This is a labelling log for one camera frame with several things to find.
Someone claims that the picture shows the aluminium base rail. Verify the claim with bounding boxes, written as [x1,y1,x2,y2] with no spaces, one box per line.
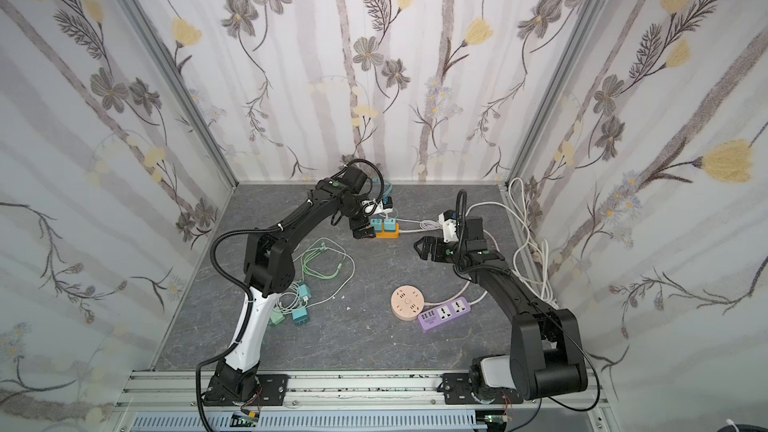
[105,370,620,431]

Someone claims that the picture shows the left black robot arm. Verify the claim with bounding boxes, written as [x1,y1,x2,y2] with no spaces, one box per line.
[195,158,385,413]

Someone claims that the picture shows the orange power strip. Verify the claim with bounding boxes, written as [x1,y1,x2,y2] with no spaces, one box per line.
[376,224,400,239]

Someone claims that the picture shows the purple power strip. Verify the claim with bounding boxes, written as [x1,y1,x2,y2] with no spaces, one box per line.
[417,296,471,332]

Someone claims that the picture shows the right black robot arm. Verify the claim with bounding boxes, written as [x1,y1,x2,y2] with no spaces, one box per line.
[414,189,601,412]

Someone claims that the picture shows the round pink power socket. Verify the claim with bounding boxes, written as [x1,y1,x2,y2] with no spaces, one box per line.
[390,285,425,322]

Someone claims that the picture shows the teal charger adapter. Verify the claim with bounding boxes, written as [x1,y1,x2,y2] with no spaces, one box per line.
[297,283,312,303]
[370,218,383,233]
[383,218,398,233]
[291,307,310,325]

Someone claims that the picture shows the white power strip cords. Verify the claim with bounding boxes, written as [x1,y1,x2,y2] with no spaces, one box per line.
[455,177,565,313]

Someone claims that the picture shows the white USB cable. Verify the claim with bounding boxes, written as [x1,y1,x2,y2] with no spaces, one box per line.
[395,217,445,235]

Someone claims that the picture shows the light green charger adapter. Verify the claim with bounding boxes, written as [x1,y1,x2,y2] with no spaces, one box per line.
[270,309,285,326]

